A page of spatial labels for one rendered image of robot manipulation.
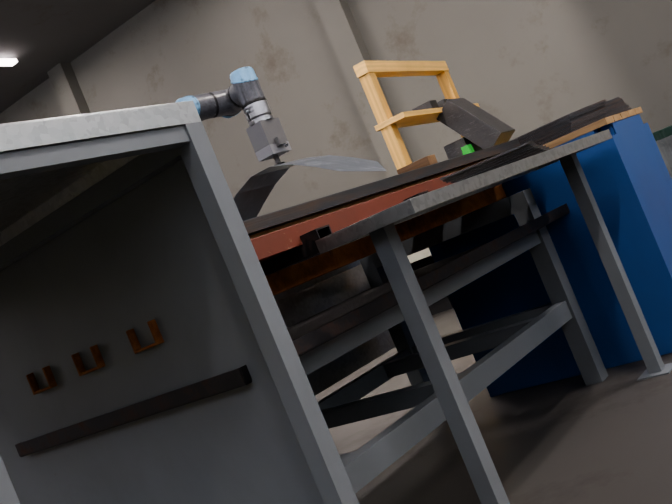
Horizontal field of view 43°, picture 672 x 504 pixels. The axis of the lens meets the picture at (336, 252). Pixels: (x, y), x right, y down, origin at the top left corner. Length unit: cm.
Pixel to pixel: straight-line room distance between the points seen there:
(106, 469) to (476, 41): 794
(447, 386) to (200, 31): 979
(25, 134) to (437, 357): 92
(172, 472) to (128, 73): 1049
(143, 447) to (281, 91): 892
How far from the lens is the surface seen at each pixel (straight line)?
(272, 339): 146
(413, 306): 175
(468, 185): 185
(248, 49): 1085
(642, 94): 901
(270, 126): 247
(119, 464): 197
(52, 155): 131
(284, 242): 182
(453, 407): 178
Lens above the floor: 69
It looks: 1 degrees up
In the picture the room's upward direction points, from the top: 23 degrees counter-clockwise
